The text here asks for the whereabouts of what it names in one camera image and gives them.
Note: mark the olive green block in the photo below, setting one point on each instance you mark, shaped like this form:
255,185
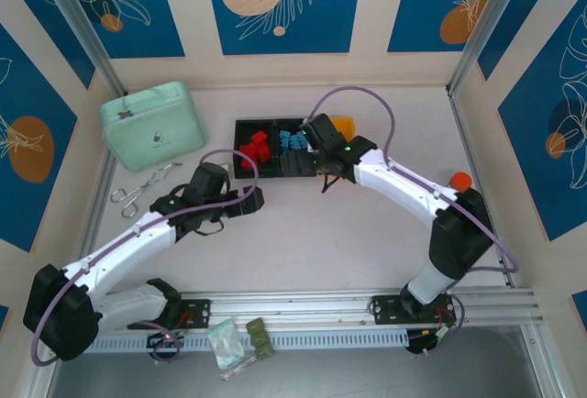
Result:
260,339
265,352
255,326

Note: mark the mint green zip case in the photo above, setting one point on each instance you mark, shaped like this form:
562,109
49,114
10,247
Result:
151,127

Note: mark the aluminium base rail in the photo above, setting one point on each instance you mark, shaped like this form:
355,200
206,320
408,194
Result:
298,306

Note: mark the metal scissor tongs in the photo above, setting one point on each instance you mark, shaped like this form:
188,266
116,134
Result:
146,185

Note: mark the orange-capped bottle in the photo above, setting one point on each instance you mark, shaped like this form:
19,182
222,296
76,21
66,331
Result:
461,180

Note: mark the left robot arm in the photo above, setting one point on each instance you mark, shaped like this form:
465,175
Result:
128,246

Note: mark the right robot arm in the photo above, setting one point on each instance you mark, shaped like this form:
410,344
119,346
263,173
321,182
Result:
399,180

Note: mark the clear plastic bag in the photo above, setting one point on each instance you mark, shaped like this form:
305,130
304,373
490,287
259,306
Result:
224,343

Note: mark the aluminium frame post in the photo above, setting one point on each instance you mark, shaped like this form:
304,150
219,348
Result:
83,26
486,26

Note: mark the small clear packet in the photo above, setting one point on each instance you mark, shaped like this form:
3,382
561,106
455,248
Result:
238,368

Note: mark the aluminium side rail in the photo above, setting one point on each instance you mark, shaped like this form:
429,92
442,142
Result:
95,214
472,141

